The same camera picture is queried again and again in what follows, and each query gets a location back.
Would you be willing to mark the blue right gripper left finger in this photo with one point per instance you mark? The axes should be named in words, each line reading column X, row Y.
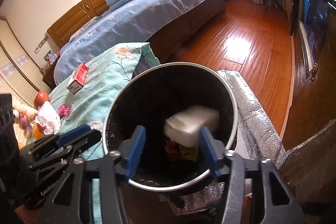
column 70, row 136

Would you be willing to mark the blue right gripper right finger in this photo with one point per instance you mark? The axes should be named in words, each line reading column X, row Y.
column 212, row 150

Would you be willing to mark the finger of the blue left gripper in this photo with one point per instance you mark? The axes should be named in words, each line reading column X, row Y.
column 133, row 151

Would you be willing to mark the white foam pad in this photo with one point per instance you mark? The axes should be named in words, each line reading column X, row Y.
column 184, row 127

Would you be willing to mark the white red plastic bag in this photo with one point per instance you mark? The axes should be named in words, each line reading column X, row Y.
column 48, row 119

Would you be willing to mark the red white carton box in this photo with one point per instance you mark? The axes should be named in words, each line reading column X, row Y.
column 78, row 78

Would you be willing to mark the white round trash bin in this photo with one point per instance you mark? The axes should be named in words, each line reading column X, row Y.
column 172, row 102

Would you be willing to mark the person's left hand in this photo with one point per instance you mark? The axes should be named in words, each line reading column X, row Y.
column 26, row 215

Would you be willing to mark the teal floral blanket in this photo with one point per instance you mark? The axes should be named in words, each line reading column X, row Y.
column 108, row 74

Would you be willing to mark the yellow wrapper in bin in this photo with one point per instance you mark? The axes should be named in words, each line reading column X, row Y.
column 177, row 151

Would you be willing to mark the red apple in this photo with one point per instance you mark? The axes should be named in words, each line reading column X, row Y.
column 40, row 98

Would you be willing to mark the cream teddy bear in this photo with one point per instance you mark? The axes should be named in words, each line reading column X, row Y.
column 24, row 115

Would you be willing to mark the wooden nightstand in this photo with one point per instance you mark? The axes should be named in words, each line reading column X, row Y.
column 48, row 77

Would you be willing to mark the framed photo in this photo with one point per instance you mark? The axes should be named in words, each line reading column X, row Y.
column 50, row 57

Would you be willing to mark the cream sliding wardrobe doors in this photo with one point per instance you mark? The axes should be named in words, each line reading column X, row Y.
column 19, row 75

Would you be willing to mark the blue bed sheet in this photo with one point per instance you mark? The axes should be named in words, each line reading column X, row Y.
column 135, row 21

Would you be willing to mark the wooden headboard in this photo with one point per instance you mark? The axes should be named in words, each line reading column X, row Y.
column 81, row 13

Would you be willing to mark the television screen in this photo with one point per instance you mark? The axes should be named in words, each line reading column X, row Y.
column 310, row 19

